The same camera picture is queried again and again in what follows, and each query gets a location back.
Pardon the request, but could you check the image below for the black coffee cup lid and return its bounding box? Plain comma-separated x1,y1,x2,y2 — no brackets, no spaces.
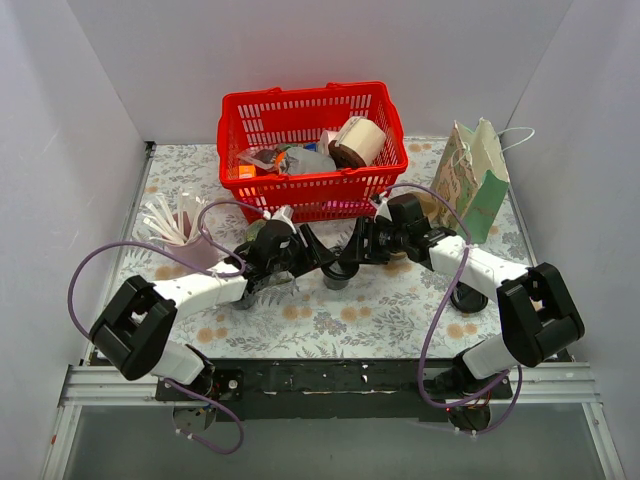
321,260,360,279

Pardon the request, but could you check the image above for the black paper coffee cup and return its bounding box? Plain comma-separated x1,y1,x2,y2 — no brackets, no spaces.
323,271,350,291

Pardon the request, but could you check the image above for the brown cardboard cup carrier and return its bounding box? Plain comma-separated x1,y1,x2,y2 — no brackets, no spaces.
415,191,445,226

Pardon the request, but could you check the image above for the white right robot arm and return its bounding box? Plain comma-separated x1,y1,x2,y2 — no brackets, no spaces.
325,194,585,398

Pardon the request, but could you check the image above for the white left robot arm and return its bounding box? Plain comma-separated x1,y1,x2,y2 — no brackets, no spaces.
89,220,336,400

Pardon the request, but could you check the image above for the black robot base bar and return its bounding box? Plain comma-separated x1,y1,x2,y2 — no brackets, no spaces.
195,359,447,422

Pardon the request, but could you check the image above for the floral patterned table mat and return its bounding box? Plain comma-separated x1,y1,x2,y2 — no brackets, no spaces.
97,137,559,360

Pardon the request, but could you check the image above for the orange snack box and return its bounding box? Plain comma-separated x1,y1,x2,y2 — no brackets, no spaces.
238,165,257,179

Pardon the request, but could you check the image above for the grey foil pouch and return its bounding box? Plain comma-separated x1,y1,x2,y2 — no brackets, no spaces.
277,147,336,175

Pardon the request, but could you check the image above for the red plastic shopping basket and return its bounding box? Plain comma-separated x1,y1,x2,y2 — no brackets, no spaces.
217,82,408,222

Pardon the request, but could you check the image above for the pink cup of straws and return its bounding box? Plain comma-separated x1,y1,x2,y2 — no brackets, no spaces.
143,191,219,268

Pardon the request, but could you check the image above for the green illustrated paper bag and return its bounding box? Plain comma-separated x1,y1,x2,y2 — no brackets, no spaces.
431,118,510,244

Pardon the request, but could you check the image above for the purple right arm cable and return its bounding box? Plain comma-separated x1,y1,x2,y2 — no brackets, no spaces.
387,183,524,436

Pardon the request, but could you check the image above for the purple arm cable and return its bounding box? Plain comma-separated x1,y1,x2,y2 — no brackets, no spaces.
387,183,524,436
67,200,271,455

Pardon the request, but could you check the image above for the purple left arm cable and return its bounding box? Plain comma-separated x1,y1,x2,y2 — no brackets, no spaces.
67,200,271,455

